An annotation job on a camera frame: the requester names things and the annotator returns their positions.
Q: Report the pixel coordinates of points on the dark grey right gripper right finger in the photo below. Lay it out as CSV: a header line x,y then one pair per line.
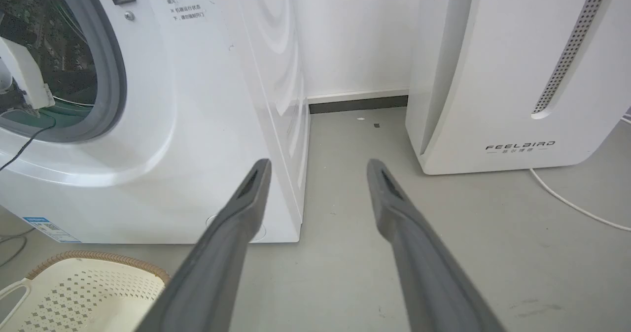
x,y
424,268

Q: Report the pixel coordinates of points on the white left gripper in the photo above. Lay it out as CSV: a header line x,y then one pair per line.
x,y
27,76

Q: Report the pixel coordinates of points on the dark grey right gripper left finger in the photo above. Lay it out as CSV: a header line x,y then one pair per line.
x,y
217,258

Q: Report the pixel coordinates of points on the white front-load washing machine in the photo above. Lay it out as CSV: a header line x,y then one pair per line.
x,y
187,125

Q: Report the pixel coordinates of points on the cream perforated laundry basket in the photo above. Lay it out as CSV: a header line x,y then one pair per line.
x,y
81,292

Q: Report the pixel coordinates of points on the grey rubber door gasket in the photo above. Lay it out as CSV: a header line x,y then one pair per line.
x,y
106,71

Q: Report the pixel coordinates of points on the blue energy label sticker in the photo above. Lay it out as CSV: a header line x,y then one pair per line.
x,y
49,229

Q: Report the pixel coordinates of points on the white Feelbird air purifier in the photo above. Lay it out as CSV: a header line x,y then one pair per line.
x,y
512,71

